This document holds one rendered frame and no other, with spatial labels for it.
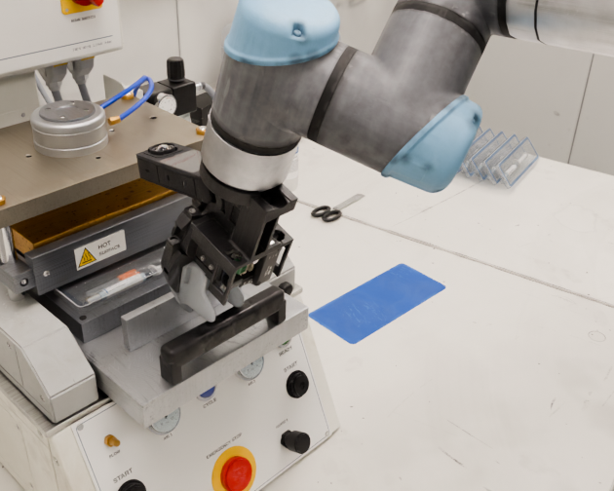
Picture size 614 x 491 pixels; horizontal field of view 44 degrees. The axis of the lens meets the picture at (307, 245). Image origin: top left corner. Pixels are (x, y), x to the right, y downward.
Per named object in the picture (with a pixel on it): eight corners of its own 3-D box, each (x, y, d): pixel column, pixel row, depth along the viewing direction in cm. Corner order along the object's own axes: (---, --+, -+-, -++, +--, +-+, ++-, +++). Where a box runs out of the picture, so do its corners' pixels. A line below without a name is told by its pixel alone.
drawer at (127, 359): (-6, 301, 88) (-19, 245, 84) (150, 235, 102) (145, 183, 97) (145, 435, 71) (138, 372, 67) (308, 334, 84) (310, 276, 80)
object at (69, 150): (-90, 206, 89) (-119, 100, 82) (131, 134, 108) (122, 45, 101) (12, 291, 75) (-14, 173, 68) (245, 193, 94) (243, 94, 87)
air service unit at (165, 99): (118, 169, 109) (107, 69, 101) (197, 141, 118) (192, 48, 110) (139, 180, 106) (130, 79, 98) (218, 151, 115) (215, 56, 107)
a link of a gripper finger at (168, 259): (164, 299, 72) (178, 237, 66) (155, 288, 73) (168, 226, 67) (203, 280, 75) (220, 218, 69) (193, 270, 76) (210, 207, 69)
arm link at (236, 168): (189, 108, 59) (265, 85, 64) (180, 152, 62) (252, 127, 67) (250, 167, 56) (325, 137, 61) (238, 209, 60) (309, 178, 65)
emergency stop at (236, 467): (222, 497, 85) (211, 466, 84) (249, 477, 87) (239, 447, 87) (231, 500, 84) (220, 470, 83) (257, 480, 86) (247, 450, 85)
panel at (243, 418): (133, 585, 77) (69, 425, 73) (330, 434, 96) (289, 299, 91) (142, 591, 75) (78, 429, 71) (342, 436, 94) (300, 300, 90)
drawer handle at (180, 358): (160, 377, 72) (157, 344, 70) (273, 312, 81) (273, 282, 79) (172, 387, 71) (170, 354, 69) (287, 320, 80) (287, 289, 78)
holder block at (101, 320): (4, 277, 85) (0, 258, 84) (149, 217, 98) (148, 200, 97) (84, 344, 76) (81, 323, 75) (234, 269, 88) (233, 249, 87)
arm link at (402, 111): (517, 49, 52) (373, -16, 53) (451, 192, 51) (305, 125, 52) (490, 85, 60) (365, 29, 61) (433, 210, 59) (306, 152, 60)
